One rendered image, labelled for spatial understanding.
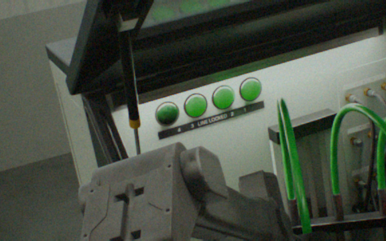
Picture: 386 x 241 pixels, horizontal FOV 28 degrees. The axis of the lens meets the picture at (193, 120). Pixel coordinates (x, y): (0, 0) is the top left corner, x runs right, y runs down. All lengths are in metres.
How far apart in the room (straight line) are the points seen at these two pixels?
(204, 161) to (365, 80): 1.07
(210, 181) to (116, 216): 0.09
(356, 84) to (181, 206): 1.10
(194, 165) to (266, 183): 0.47
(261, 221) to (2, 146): 4.41
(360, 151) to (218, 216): 0.99
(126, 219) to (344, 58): 1.09
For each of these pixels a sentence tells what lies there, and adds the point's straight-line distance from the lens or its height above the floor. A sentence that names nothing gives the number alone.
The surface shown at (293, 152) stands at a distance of 1.19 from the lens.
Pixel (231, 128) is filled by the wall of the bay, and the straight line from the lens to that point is 1.53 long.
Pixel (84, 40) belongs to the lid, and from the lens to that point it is 1.17.
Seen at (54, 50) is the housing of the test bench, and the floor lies 1.50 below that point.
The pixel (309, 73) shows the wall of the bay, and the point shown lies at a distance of 1.58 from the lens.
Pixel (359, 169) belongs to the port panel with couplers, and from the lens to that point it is 1.71.
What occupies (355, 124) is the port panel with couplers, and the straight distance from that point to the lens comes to 1.67.
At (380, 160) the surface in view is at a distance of 1.52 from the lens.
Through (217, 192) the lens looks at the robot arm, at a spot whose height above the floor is 1.59.
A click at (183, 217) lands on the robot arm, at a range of 0.58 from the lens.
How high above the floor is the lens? 1.86
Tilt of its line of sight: 20 degrees down
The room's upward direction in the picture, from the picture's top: 10 degrees counter-clockwise
